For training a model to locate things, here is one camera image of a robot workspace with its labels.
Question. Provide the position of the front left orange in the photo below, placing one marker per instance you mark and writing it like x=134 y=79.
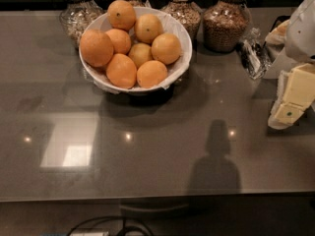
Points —
x=121 y=71

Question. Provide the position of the glass jar right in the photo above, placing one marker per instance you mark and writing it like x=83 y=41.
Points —
x=224 y=24

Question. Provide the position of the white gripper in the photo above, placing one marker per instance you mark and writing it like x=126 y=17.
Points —
x=301 y=36

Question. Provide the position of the clear plastic wrapper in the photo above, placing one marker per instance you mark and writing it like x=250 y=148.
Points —
x=253 y=55

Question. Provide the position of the centre orange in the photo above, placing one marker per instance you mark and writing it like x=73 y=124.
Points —
x=140 y=53

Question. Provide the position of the top orange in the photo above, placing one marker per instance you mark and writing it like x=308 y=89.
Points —
x=121 y=15

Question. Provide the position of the front right orange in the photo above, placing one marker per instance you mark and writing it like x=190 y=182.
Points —
x=151 y=73

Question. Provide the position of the orange behind left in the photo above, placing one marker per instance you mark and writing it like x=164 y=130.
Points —
x=120 y=39

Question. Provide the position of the white bowl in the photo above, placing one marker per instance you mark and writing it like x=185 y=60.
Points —
x=175 y=70

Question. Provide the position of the white power adapter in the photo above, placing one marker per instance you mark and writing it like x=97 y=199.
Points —
x=90 y=233

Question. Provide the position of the upper right orange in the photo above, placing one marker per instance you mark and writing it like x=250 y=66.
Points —
x=147 y=28

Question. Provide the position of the large orange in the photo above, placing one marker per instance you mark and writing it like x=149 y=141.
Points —
x=96 y=47

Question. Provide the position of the glass jar far left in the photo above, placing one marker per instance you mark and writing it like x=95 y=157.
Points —
x=77 y=16

